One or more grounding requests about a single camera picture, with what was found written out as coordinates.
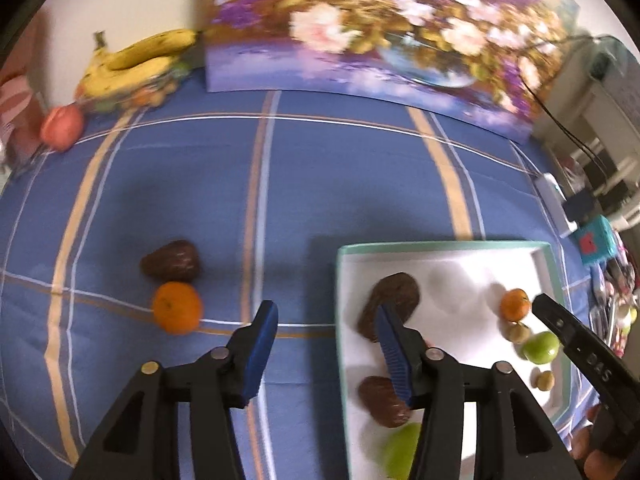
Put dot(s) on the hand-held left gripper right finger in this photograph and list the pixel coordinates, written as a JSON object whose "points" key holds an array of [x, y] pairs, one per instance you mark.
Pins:
{"points": [[395, 355]]}

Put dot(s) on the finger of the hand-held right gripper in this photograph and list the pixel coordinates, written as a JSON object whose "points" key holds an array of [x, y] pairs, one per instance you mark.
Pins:
{"points": [[555, 320]]}

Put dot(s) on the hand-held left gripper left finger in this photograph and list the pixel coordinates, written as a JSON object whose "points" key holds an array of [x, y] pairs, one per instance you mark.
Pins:
{"points": [[260, 350]]}

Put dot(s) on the small green apple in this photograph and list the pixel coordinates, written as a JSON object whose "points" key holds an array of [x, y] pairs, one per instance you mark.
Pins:
{"points": [[540, 347]]}

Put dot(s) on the small yellow-brown fruit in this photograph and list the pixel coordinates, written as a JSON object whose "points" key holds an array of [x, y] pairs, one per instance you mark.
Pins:
{"points": [[517, 332], [542, 379]]}

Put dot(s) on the orange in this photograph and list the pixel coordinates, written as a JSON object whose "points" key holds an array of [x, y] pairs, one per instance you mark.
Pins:
{"points": [[515, 305], [177, 307]]}

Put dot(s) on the long brown fruit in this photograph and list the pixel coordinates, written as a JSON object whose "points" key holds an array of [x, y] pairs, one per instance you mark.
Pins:
{"points": [[380, 400], [395, 297]]}

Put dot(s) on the large green mango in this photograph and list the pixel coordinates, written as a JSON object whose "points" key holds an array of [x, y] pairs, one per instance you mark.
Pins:
{"points": [[402, 452]]}

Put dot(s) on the white tray with teal rim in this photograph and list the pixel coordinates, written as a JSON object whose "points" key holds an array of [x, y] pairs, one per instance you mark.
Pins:
{"points": [[460, 280]]}

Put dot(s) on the person's right hand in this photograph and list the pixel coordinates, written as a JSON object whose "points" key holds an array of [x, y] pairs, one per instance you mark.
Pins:
{"points": [[597, 465]]}

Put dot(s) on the pile of small clutter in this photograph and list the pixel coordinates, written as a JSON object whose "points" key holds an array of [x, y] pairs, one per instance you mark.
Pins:
{"points": [[615, 310]]}

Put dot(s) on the teal box with red label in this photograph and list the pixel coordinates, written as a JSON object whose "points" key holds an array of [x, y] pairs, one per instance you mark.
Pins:
{"points": [[595, 240]]}

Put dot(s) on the black power adapter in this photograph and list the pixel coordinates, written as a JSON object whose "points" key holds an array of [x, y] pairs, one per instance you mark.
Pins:
{"points": [[580, 207]]}

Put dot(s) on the white power strip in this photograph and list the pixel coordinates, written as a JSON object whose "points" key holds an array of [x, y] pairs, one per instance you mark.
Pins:
{"points": [[554, 200]]}

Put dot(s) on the round brown fruit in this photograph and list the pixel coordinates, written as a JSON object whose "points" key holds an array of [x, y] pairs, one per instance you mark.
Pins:
{"points": [[171, 261]]}

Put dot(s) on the blue checked blanket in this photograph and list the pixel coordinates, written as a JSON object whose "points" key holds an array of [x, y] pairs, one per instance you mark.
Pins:
{"points": [[325, 170]]}

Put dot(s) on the small orange fruit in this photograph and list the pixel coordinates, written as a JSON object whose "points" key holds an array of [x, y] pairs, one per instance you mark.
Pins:
{"points": [[142, 96]]}

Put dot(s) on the glass fruit bowl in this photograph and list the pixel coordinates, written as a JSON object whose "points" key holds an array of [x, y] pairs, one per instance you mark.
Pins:
{"points": [[150, 91]]}

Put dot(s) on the small green fruit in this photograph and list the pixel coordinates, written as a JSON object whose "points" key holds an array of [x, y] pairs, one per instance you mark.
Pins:
{"points": [[181, 67]]}

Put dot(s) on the red apple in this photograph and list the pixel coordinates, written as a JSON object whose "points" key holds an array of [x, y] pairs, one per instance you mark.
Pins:
{"points": [[62, 127]]}

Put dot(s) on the yellow banana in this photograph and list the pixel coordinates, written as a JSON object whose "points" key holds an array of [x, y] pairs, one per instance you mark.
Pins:
{"points": [[127, 77], [145, 47]]}

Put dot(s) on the floral painting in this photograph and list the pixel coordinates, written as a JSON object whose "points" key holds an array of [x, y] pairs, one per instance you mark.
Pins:
{"points": [[350, 35]]}

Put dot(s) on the pink gift wrap with ribbon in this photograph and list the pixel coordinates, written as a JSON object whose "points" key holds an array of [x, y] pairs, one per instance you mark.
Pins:
{"points": [[15, 105]]}

